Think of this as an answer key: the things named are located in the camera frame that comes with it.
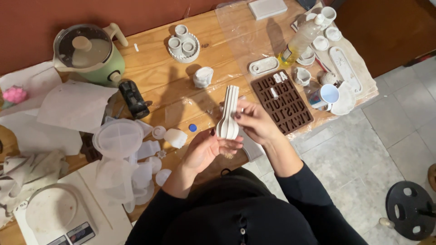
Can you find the person's right hand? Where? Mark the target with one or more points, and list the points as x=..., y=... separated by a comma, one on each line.
x=260, y=124

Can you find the person's left hand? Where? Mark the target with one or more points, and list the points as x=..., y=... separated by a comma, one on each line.
x=204, y=149

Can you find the bundle of white spoons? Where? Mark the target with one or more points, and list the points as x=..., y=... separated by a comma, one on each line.
x=231, y=109

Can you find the blue bottle cap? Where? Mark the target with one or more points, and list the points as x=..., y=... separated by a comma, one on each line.
x=192, y=128

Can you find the brown silicone letter mould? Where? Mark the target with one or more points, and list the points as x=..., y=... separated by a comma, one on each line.
x=286, y=109

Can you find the white plaster lump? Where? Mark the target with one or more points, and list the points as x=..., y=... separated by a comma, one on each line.
x=175, y=138

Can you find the small white plaster piece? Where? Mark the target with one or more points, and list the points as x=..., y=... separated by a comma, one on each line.
x=274, y=93

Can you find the small white star piece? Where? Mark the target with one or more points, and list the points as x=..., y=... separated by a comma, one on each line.
x=161, y=154

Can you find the small translucent cap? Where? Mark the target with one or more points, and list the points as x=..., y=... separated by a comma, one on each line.
x=158, y=132

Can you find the translucent round lid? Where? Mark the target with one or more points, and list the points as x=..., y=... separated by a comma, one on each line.
x=162, y=177

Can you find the white plaster letters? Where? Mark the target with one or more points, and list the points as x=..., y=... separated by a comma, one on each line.
x=280, y=77

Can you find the white oval plaster tray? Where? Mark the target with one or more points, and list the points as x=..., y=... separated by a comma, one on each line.
x=264, y=66

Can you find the small white plaster pot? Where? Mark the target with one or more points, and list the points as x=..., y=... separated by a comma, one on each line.
x=302, y=76

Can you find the person's black top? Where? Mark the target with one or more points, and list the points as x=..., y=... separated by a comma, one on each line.
x=235, y=211

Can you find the colourful mug white inside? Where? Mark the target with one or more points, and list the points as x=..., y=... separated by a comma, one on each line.
x=325, y=97

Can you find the white plaster vase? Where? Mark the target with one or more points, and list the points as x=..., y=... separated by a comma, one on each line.
x=203, y=77

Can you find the white plaster bowl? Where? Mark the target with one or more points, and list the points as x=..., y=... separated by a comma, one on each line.
x=307, y=57

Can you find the white textured plaster ball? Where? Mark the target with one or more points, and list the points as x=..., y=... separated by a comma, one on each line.
x=328, y=78

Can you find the heap of translucent silicone moulds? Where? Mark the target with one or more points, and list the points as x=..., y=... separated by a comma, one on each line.
x=119, y=153

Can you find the white shell-shaped dish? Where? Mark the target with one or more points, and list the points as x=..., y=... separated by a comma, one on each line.
x=345, y=100

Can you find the plastic oil bottle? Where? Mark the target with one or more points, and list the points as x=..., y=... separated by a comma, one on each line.
x=301, y=40

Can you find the white round scalloped tray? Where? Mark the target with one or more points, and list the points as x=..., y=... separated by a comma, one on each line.
x=185, y=58

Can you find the long white oval tray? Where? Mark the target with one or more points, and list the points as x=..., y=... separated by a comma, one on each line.
x=345, y=68

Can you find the small white plaster cup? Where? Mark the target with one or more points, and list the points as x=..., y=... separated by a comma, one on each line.
x=181, y=31
x=175, y=45
x=188, y=48

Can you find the dark brown silicone mould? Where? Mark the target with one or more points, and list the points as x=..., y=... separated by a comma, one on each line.
x=89, y=149

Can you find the white cloth table cover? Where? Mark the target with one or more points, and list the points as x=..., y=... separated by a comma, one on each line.
x=366, y=78

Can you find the white rectangular slab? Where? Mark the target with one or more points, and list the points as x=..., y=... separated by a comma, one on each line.
x=267, y=8

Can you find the tiny white plaster chip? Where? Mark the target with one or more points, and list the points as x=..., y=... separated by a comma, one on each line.
x=136, y=47

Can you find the tall white plaster cup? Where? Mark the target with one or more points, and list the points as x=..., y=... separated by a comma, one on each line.
x=328, y=15

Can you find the green electric pot glass lid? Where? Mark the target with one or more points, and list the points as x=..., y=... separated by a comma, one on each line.
x=92, y=54

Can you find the white kitchen scale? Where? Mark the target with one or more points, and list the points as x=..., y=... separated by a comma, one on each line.
x=64, y=211

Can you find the brown wooden cabinet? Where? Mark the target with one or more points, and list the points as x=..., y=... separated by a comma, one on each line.
x=385, y=30

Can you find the black round stool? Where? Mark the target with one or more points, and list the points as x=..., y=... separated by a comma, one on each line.
x=408, y=211

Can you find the large white paper sheet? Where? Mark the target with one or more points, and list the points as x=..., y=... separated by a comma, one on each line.
x=30, y=136

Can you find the stained white cloth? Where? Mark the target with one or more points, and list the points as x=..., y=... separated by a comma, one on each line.
x=30, y=173

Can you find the pink flower mould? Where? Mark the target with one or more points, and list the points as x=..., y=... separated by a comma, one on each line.
x=14, y=94

